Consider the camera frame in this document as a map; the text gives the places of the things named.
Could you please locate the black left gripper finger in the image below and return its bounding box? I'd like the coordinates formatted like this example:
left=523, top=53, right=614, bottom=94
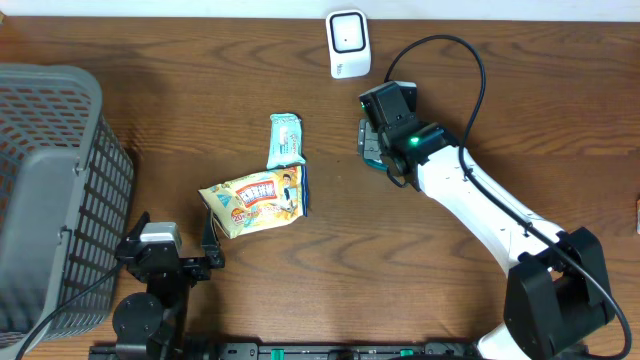
left=127, top=211, right=150, bottom=241
left=201, top=210, right=223, bottom=258

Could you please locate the yellow snack bag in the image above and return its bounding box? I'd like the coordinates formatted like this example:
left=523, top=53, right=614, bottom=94
left=198, top=165, right=309, bottom=239

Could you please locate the green wet wipes pack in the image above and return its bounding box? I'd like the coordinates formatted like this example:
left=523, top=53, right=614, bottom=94
left=266, top=113, right=306, bottom=169

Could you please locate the blue mouthwash bottle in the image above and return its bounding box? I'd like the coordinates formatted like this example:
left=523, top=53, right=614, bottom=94
left=362, top=153, right=388, bottom=172

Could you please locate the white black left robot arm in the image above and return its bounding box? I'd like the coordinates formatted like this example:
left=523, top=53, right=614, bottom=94
left=113, top=212, right=225, bottom=360

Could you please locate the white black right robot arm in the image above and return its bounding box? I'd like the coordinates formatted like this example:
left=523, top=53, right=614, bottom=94
left=359, top=81, right=615, bottom=359

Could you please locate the white barcode scanner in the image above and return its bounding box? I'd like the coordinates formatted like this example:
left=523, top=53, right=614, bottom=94
left=325, top=9, right=372, bottom=79

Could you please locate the grey plastic shopping basket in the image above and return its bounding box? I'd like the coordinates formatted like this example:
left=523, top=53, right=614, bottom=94
left=1, top=64, right=134, bottom=359

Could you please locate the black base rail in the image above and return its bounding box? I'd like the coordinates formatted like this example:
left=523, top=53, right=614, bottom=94
left=89, top=339, right=591, bottom=360

